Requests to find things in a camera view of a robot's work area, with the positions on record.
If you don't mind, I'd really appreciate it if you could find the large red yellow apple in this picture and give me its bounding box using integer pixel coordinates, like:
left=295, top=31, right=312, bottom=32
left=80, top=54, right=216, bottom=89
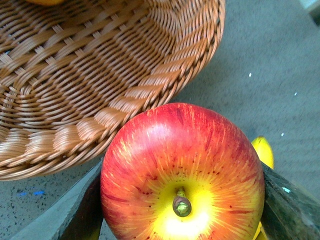
left=100, top=103, right=265, bottom=240

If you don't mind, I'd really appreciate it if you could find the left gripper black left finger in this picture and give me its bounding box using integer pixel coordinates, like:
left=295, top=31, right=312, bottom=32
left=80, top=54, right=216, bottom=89
left=11, top=162, right=103, bottom=240

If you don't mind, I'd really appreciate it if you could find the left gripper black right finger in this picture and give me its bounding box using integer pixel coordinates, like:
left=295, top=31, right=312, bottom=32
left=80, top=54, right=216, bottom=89
left=261, top=163, right=320, bottom=240

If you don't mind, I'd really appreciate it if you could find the left brown wicker basket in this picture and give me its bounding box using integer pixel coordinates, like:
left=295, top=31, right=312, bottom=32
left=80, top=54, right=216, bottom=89
left=0, top=0, right=226, bottom=181

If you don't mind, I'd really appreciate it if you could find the yellow banana with brown tip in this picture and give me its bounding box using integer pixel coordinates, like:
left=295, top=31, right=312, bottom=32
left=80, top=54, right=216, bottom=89
left=251, top=136, right=275, bottom=169

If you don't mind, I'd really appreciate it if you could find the yellow banana curved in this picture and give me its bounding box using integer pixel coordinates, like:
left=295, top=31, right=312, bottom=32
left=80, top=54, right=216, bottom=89
left=252, top=222, right=268, bottom=240

